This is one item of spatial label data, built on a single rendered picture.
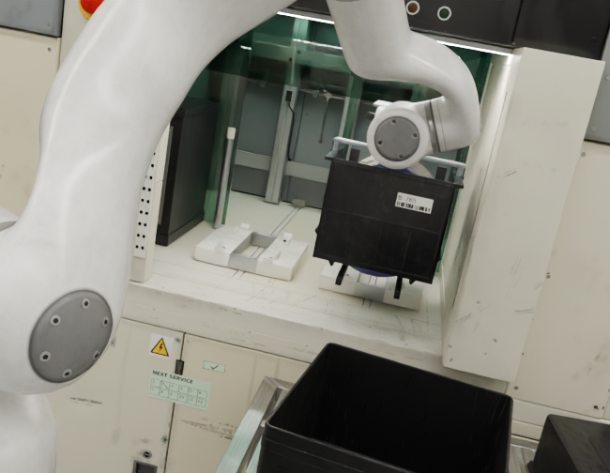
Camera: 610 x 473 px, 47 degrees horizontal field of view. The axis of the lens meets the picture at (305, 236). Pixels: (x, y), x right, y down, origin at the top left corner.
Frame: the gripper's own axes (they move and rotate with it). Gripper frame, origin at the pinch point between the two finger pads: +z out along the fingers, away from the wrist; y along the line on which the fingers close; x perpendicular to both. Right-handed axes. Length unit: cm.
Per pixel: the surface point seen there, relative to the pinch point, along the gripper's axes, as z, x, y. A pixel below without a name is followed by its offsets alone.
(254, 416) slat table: -26, -49, -13
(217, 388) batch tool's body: -10, -55, -23
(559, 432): -26, -39, 33
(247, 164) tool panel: 78, -29, -45
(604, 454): -30, -39, 39
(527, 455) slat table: -17, -49, 32
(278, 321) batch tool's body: -9.7, -38.9, -14.4
